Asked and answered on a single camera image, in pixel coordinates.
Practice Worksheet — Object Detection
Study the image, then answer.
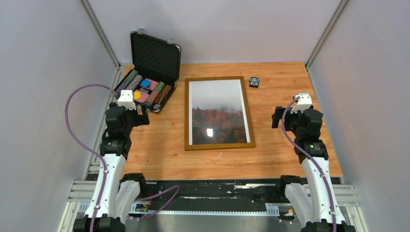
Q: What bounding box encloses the light wooden picture frame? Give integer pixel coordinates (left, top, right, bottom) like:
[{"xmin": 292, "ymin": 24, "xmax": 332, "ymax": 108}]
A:
[{"xmin": 184, "ymin": 76, "xmax": 256, "ymax": 151}]

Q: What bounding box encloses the autumn forest photo print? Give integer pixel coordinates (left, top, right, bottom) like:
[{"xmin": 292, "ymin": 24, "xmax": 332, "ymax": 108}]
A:
[{"xmin": 188, "ymin": 79, "xmax": 252, "ymax": 145}]

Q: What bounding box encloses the clear acrylic sheet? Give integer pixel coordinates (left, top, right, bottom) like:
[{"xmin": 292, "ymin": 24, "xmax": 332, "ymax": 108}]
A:
[{"xmin": 188, "ymin": 79, "xmax": 252, "ymax": 145}]

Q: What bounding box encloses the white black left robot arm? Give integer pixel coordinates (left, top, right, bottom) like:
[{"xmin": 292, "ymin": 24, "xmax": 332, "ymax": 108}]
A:
[{"xmin": 73, "ymin": 103, "xmax": 149, "ymax": 232}]

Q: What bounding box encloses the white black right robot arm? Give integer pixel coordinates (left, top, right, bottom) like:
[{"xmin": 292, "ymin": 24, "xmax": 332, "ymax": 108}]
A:
[{"xmin": 272, "ymin": 106, "xmax": 356, "ymax": 232}]

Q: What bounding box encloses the yellow round chip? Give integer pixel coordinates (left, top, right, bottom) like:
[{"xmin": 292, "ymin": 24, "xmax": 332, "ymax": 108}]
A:
[{"xmin": 133, "ymin": 91, "xmax": 141, "ymax": 100}]

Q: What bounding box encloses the blue round chip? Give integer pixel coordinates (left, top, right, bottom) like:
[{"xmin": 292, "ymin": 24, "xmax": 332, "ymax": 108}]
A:
[{"xmin": 140, "ymin": 79, "xmax": 151, "ymax": 87}]

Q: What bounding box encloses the small black blue gadget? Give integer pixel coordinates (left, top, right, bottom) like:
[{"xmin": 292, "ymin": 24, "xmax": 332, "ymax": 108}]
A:
[{"xmin": 249, "ymin": 76, "xmax": 260, "ymax": 88}]

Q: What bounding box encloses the black poker chip case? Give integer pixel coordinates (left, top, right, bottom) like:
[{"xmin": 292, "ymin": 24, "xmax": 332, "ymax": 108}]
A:
[{"xmin": 130, "ymin": 29, "xmax": 181, "ymax": 114}]

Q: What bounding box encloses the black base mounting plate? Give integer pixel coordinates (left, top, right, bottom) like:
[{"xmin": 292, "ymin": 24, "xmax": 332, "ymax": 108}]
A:
[{"xmin": 138, "ymin": 178, "xmax": 291, "ymax": 212}]

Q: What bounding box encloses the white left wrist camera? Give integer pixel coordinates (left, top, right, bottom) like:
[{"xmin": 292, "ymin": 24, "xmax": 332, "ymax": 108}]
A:
[{"xmin": 117, "ymin": 90, "xmax": 137, "ymax": 110}]

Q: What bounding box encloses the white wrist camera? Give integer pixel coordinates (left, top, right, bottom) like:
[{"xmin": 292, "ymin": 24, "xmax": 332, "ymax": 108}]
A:
[
  {"xmin": 291, "ymin": 93, "xmax": 313, "ymax": 114},
  {"xmin": 117, "ymin": 90, "xmax": 137, "ymax": 110}
]

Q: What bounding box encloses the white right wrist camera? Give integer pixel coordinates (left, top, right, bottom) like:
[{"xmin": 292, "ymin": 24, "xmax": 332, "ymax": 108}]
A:
[{"xmin": 291, "ymin": 93, "xmax": 313, "ymax": 114}]

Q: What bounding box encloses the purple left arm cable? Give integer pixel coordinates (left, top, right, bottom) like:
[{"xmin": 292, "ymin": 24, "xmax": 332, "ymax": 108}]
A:
[{"xmin": 65, "ymin": 84, "xmax": 181, "ymax": 232}]

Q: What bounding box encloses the aluminium right corner post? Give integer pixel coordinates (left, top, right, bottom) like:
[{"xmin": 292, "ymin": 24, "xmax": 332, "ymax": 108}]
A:
[{"xmin": 305, "ymin": 0, "xmax": 350, "ymax": 71}]

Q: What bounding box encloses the aluminium corner post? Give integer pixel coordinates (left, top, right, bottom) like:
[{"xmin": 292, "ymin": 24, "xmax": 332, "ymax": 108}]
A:
[
  {"xmin": 305, "ymin": 0, "xmax": 350, "ymax": 71},
  {"xmin": 79, "ymin": 0, "xmax": 120, "ymax": 70}
]

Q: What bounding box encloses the white slotted cable duct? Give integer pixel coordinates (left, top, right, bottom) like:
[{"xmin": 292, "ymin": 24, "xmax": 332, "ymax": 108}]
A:
[{"xmin": 78, "ymin": 203, "xmax": 280, "ymax": 217}]

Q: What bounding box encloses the aluminium rail frame front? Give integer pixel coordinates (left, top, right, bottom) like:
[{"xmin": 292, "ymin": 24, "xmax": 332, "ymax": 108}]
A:
[{"xmin": 57, "ymin": 178, "xmax": 369, "ymax": 232}]

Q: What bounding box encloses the aluminium left corner post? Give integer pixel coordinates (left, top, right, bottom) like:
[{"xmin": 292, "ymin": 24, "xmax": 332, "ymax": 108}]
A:
[{"xmin": 79, "ymin": 0, "xmax": 120, "ymax": 70}]

